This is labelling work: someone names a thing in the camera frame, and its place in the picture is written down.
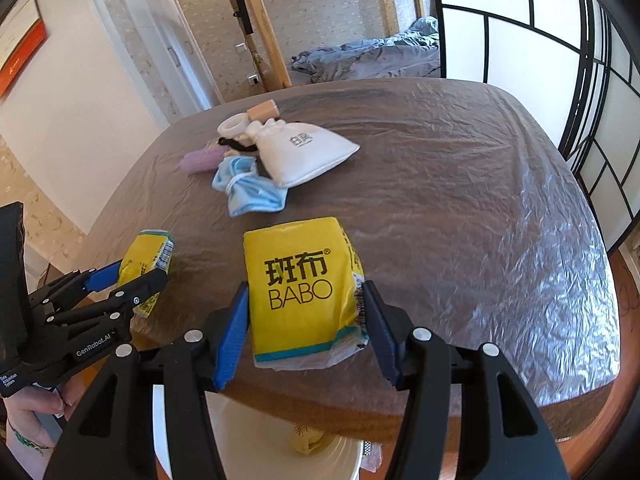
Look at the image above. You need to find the beige cylinder cap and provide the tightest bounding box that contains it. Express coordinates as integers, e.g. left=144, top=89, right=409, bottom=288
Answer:
left=246, top=99, right=281, bottom=122

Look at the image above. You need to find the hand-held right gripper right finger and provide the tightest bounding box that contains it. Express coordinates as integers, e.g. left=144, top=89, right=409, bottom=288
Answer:
left=362, top=280, right=574, bottom=480

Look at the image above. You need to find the white door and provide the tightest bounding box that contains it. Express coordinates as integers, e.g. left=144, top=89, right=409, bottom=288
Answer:
left=85, top=0, right=226, bottom=107

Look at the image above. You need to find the black hair tie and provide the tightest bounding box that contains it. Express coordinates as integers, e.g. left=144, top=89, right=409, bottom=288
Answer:
left=217, top=136, right=258, bottom=156

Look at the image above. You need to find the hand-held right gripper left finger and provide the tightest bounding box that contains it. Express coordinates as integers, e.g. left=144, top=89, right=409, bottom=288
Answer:
left=44, top=281, right=251, bottom=480

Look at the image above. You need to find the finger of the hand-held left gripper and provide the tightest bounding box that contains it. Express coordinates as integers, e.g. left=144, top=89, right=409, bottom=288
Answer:
left=44, top=271, right=169, bottom=332
left=29, top=260, right=125, bottom=313

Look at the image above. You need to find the wooden bunk bed frame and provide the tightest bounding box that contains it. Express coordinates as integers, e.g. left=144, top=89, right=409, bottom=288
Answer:
left=212, top=0, right=436, bottom=90

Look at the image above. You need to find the black framed room divider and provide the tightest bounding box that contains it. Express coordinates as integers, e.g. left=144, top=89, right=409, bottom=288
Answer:
left=427, top=0, right=640, bottom=261

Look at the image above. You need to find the large yellow tissue packet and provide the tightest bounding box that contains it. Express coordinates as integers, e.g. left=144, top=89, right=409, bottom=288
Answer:
left=243, top=216, right=371, bottom=372

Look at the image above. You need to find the grey blue duvet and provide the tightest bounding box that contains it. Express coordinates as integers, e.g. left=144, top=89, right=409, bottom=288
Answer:
left=291, top=16, right=442, bottom=85

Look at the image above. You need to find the white drawstring pouch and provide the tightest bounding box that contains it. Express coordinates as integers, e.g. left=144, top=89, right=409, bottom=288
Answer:
left=245, top=118, right=361, bottom=188

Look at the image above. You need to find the blue face mask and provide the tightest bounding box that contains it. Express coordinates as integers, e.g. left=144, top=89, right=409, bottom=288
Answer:
left=210, top=156, right=291, bottom=218

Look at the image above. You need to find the white plastic ring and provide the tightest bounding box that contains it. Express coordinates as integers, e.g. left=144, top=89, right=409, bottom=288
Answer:
left=218, top=113, right=262, bottom=139

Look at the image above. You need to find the white plastic bin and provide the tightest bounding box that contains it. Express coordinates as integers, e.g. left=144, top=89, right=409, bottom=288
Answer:
left=152, top=385, right=363, bottom=480

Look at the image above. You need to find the green bead bracelet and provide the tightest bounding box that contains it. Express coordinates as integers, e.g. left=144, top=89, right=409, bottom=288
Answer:
left=11, top=427, right=51, bottom=455

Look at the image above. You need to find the orange edged wall poster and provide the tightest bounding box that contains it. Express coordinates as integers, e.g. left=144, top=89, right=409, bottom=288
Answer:
left=0, top=0, right=51, bottom=98

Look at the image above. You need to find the clear plastic table cover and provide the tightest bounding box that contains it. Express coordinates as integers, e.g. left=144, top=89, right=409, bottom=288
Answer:
left=82, top=77, right=621, bottom=441

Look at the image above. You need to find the purple foam piece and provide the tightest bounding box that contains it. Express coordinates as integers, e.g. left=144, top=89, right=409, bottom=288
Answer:
left=175, top=144, right=223, bottom=175

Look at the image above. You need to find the crumpled yellow wrapper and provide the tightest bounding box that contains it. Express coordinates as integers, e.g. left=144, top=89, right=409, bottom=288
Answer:
left=292, top=425, right=326, bottom=456

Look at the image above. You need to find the small yellow tissue packet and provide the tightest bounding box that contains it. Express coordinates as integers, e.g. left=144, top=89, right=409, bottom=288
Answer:
left=116, top=229, right=176, bottom=318

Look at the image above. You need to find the person's left hand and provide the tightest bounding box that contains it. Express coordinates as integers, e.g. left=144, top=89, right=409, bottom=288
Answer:
left=0, top=390, right=68, bottom=458

